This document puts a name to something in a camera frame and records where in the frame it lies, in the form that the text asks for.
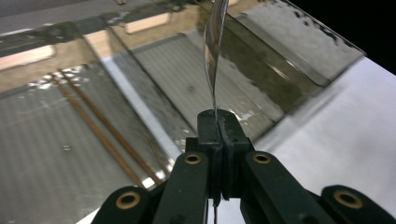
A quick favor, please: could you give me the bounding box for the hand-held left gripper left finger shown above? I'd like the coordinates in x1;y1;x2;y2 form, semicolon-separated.
152;108;225;224

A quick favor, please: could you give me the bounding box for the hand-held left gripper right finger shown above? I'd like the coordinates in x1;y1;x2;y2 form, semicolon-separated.
218;108;337;224

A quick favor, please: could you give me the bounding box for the brown wooden chopstick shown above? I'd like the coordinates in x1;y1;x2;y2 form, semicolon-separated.
59;68;164;186
50;74;147;189

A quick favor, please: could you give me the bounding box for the transparent grey plastic bin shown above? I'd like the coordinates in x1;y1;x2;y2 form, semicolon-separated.
108;0;367;150
0;21;176;224

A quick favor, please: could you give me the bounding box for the metal spoon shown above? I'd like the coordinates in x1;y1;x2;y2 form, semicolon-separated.
202;0;232;224

